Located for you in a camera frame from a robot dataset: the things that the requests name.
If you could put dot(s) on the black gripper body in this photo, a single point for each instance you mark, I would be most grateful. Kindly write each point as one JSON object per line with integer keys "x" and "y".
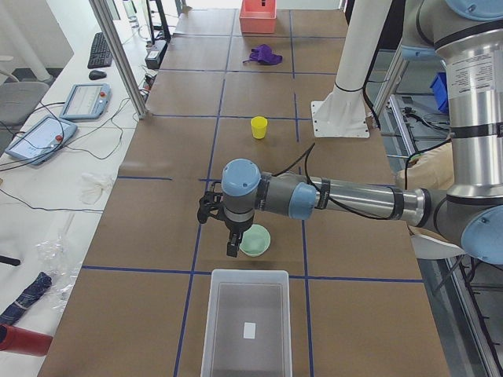
{"x": 237, "y": 227}

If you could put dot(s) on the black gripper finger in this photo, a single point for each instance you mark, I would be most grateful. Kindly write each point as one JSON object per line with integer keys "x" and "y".
{"x": 231, "y": 249}
{"x": 238, "y": 241}

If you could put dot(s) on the mint green bowl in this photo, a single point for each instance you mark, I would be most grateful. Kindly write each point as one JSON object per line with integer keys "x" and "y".
{"x": 256, "y": 241}

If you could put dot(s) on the yellow plastic cup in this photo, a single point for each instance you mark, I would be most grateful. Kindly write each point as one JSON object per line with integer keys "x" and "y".
{"x": 259, "y": 126}

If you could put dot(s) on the purple cloth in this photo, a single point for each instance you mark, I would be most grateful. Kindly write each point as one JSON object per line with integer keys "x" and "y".
{"x": 264, "y": 55}

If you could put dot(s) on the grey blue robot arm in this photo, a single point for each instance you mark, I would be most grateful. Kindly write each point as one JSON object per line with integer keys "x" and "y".
{"x": 467, "y": 35}

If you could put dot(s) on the translucent plastic storage box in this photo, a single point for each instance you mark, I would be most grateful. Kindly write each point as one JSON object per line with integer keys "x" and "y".
{"x": 248, "y": 330}

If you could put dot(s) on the black power adapter box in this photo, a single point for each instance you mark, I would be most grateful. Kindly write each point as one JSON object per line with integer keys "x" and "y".
{"x": 156, "y": 54}

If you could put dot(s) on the white crumpled cloth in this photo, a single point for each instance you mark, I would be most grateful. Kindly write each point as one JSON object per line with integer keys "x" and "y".
{"x": 93, "y": 186}

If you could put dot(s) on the crumpled clear plastic wrap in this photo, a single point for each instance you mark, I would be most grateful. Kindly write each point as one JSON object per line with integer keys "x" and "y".
{"x": 58, "y": 263}

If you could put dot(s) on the white chair seat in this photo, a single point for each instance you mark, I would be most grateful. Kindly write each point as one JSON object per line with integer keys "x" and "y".
{"x": 428, "y": 248}

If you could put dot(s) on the folded dark blue umbrella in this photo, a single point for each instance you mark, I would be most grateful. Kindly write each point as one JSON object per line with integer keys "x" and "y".
{"x": 29, "y": 296}

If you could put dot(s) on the upper teach pendant tablet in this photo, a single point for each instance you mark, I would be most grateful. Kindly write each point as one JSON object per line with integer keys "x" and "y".
{"x": 86, "y": 102}

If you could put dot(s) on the teach pendant tablet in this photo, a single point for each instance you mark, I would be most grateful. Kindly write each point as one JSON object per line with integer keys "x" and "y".
{"x": 41, "y": 142}
{"x": 86, "y": 102}

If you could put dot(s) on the person in beige shirt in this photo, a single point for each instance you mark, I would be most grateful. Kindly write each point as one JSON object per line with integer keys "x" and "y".
{"x": 432, "y": 170}

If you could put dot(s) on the black computer mouse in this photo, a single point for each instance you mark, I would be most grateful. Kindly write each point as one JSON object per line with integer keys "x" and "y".
{"x": 97, "y": 74}

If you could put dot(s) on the red plastic bin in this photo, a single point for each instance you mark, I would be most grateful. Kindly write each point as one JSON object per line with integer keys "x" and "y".
{"x": 258, "y": 16}

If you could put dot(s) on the lower teach pendant tablet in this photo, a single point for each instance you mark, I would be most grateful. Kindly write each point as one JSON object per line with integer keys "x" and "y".
{"x": 41, "y": 142}

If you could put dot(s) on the black keyboard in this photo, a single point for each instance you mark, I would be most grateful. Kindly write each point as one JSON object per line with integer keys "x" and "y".
{"x": 100, "y": 54}

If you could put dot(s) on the red cylindrical bottle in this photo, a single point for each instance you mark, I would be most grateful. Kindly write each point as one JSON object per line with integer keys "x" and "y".
{"x": 23, "y": 341}

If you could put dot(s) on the blue parts bin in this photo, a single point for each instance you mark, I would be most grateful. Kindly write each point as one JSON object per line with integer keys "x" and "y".
{"x": 439, "y": 88}

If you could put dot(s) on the grey office chair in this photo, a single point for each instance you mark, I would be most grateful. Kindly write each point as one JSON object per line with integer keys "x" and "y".
{"x": 19, "y": 99}

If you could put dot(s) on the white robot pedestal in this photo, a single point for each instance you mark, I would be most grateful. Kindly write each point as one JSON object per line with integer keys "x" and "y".
{"x": 342, "y": 114}

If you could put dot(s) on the aluminium frame post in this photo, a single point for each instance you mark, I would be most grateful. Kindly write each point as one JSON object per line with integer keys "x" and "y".
{"x": 106, "y": 23}

